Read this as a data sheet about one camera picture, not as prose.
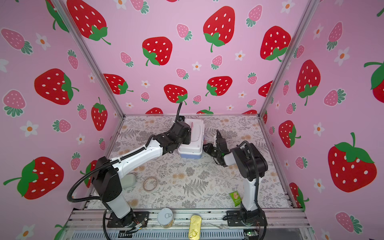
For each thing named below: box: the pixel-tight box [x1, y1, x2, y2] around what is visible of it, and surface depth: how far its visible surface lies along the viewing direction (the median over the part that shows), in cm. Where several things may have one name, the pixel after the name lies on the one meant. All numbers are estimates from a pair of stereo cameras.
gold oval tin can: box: [188, 215, 202, 240], surface depth 70 cm
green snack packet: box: [228, 190, 242, 207], surface depth 82 cm
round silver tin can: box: [157, 207, 173, 229], surface depth 72 cm
